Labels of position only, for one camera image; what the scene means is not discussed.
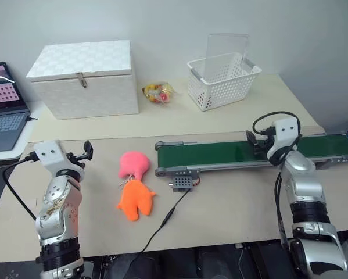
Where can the orange plush toy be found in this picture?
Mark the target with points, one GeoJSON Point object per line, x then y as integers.
{"type": "Point", "coordinates": [136, 199]}

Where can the grey laptop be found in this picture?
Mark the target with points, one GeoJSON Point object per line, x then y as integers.
{"type": "Point", "coordinates": [2, 125]}

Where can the green conveyor belt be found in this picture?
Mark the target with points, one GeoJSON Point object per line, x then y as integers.
{"type": "Point", "coordinates": [217, 153]}

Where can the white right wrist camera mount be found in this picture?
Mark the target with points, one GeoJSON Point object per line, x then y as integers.
{"type": "Point", "coordinates": [287, 129]}

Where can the white perforated plastic basket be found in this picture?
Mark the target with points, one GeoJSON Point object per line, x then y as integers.
{"type": "Point", "coordinates": [220, 90]}

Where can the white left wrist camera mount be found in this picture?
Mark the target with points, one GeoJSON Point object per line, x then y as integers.
{"type": "Point", "coordinates": [49, 151]}

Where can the bag of colourful sweets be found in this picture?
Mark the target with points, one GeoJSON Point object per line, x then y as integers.
{"type": "Point", "coordinates": [159, 92]}

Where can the pink plush toy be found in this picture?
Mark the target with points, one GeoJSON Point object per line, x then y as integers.
{"type": "Point", "coordinates": [133, 164]}

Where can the white woven storage box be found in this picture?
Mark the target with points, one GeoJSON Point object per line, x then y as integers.
{"type": "Point", "coordinates": [83, 93]}

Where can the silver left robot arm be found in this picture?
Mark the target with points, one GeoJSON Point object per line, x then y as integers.
{"type": "Point", "coordinates": [57, 203]}

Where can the beige table mat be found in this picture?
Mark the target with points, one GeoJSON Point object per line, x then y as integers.
{"type": "Point", "coordinates": [220, 215]}

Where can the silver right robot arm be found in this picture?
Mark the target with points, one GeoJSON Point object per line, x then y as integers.
{"type": "Point", "coordinates": [303, 186]}

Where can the clear plastic sheet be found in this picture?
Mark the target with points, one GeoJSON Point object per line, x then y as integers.
{"type": "Point", "coordinates": [226, 46]}

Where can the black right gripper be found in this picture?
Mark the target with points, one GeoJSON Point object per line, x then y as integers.
{"type": "Point", "coordinates": [267, 142]}

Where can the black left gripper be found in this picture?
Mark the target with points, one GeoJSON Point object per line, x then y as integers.
{"type": "Point", "coordinates": [75, 160]}

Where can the grey perforated motor control box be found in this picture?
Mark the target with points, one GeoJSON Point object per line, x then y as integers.
{"type": "Point", "coordinates": [183, 183]}

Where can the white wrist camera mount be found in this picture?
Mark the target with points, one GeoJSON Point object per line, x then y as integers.
{"type": "Point", "coordinates": [287, 129]}
{"type": "Point", "coordinates": [49, 151]}

